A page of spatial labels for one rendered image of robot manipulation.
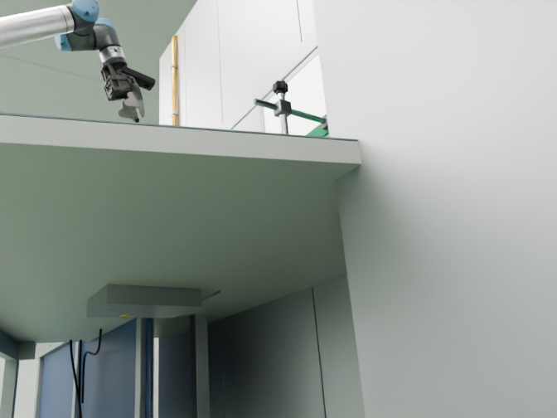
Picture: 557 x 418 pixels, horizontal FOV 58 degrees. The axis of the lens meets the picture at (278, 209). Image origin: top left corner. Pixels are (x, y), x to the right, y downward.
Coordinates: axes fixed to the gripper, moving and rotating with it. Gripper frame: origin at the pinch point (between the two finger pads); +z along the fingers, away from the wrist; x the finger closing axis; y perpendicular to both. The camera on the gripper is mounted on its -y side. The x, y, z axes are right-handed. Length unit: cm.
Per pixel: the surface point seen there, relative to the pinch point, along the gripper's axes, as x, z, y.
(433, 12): 115, 46, 22
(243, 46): 15.2, -16.4, -39.5
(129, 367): -14, 73, 24
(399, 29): 110, 45, 22
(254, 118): 24.1, 15.4, -24.7
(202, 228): 73, 54, 34
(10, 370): -61, 60, 48
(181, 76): -40, -37, -46
